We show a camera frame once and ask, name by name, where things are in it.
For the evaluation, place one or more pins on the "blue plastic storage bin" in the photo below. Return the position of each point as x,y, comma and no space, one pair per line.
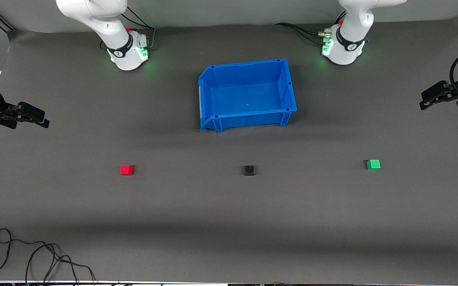
249,97

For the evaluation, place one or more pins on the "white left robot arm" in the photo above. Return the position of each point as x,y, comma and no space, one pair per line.
346,49

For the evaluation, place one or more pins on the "aluminium frame rail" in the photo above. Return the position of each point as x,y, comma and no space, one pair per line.
4,22

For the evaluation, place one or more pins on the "small green cube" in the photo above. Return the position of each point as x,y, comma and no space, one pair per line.
373,164

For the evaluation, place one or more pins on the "dark grey table mat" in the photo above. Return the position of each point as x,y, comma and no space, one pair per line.
229,218

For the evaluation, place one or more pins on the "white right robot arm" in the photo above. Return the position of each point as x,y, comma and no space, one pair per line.
129,55

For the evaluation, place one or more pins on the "small red cube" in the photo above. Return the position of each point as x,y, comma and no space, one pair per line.
126,170

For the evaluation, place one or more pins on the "small black cube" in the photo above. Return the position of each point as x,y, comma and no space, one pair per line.
249,171

